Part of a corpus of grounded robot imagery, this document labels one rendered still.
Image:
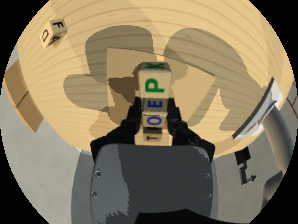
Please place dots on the beige letter block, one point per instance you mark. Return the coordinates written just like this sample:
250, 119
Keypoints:
152, 134
53, 32
154, 112
154, 80

